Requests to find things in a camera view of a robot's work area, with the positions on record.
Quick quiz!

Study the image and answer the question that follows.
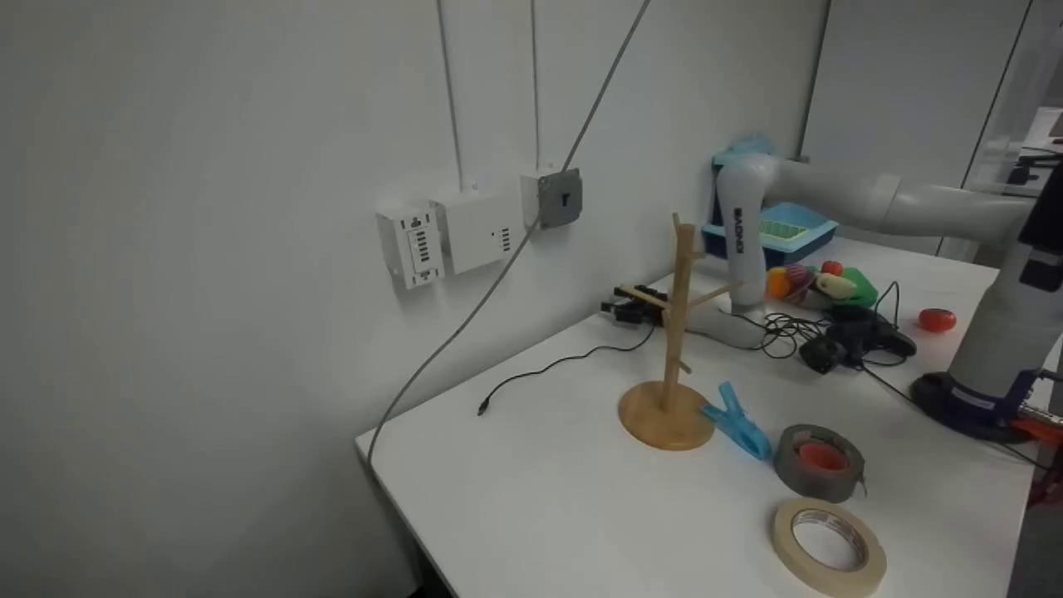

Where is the beige masking tape roll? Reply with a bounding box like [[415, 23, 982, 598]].
[[766, 497, 887, 598]]

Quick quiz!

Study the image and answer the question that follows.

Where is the green yellow toy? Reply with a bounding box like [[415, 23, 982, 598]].
[[817, 259, 878, 307]]

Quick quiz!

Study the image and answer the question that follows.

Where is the blue plastic tray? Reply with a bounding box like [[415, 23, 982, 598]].
[[702, 203, 837, 264]]

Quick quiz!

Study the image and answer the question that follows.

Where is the black loose table cable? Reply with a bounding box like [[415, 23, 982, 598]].
[[476, 317, 658, 418]]

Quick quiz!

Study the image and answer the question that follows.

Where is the wooden peg rack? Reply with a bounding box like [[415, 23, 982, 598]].
[[619, 219, 722, 453]]

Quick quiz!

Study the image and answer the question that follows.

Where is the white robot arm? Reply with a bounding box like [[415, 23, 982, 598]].
[[911, 170, 1063, 440]]

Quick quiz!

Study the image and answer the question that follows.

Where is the white wall box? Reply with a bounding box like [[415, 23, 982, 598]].
[[376, 203, 441, 291], [434, 193, 521, 274]]

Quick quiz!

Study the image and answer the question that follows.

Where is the orange toy ball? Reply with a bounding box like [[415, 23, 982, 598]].
[[766, 264, 814, 300]]

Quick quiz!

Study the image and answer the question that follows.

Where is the white wall box middle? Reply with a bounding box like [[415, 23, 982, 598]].
[[434, 193, 521, 274]]

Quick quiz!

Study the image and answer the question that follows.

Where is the black yellow device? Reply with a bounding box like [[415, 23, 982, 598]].
[[604, 285, 667, 326]]

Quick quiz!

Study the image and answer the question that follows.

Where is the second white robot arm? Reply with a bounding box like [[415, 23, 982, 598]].
[[714, 151, 1032, 312]]

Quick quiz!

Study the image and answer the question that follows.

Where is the red round toy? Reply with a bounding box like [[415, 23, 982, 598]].
[[916, 307, 958, 336]]

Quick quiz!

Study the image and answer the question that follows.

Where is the blue plastic clothespin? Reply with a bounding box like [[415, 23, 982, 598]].
[[702, 381, 773, 460]]

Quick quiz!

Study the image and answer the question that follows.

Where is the white wall box left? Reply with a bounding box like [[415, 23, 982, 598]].
[[376, 203, 441, 291]]

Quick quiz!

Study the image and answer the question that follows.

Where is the grey diagonal wall cable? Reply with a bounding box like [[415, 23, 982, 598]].
[[361, 0, 656, 466]]

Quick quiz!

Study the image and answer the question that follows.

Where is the grey wall junction box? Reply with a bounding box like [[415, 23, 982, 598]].
[[521, 170, 580, 228]]

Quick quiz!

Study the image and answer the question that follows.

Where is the black tangled cable bundle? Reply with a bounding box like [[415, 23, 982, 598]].
[[759, 278, 920, 375]]

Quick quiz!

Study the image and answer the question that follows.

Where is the grey duct tape roll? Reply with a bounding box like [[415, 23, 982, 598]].
[[773, 425, 863, 500]]

